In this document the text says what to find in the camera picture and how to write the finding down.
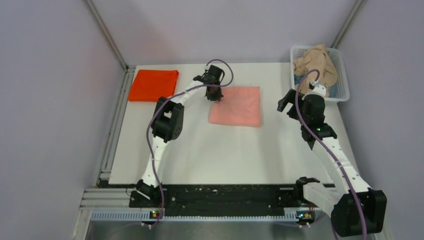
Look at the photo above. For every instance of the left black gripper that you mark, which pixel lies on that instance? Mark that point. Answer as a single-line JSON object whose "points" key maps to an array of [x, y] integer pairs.
{"points": [[215, 98]]}

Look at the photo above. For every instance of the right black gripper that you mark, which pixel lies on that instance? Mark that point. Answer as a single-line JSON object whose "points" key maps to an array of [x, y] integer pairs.
{"points": [[289, 98]]}

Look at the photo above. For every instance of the pink t shirt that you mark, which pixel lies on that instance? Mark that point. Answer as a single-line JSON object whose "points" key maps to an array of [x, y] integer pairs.
{"points": [[239, 106]]}

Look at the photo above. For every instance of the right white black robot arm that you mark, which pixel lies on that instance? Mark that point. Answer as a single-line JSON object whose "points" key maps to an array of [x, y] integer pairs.
{"points": [[355, 208]]}

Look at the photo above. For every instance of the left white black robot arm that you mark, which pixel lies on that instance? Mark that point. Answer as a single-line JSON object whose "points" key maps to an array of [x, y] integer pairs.
{"points": [[167, 125]]}

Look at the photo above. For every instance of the blue garment in basket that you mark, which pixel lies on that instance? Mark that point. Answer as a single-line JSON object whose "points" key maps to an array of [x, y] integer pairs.
{"points": [[298, 80]]}

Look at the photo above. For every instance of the beige crumpled t shirt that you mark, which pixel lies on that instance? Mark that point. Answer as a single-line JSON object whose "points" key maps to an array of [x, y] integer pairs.
{"points": [[317, 58]]}

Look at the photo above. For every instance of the white plastic basket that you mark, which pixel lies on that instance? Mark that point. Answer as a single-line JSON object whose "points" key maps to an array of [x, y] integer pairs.
{"points": [[338, 92]]}

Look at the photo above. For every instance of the folded orange t shirt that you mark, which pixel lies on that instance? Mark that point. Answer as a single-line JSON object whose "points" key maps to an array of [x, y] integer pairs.
{"points": [[151, 84]]}

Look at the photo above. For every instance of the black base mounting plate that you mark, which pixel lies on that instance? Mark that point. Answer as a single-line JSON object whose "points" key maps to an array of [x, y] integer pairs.
{"points": [[224, 200]]}

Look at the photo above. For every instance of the right controller board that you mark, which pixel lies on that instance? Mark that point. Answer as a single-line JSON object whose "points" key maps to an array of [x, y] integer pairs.
{"points": [[304, 216]]}

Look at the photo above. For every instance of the controller board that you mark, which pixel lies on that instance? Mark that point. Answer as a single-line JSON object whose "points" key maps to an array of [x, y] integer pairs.
{"points": [[156, 214], [304, 216]]}

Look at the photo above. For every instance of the left controller board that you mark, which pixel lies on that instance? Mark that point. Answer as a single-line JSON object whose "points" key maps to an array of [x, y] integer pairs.
{"points": [[156, 214]]}

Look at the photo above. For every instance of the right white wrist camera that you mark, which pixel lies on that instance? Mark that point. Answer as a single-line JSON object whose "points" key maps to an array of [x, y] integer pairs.
{"points": [[317, 88]]}

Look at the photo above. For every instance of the right corner aluminium post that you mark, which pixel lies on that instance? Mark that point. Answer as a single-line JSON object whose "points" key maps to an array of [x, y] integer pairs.
{"points": [[351, 17]]}

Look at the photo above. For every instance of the corner aluminium post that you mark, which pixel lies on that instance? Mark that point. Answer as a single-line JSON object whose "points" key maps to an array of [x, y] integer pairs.
{"points": [[104, 31], [351, 17]]}

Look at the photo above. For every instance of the left corner aluminium post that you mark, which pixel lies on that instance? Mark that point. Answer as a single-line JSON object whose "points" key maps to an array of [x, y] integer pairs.
{"points": [[104, 31]]}

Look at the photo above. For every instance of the left aluminium frame rail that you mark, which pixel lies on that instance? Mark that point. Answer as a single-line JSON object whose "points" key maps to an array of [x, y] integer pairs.
{"points": [[111, 142]]}

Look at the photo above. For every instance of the aluminium frame rail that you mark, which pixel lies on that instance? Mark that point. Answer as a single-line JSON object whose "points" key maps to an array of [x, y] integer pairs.
{"points": [[111, 142], [115, 199]]}

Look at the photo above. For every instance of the aluminium frame rail front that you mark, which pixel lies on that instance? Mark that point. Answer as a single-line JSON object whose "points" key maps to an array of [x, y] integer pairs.
{"points": [[115, 199]]}

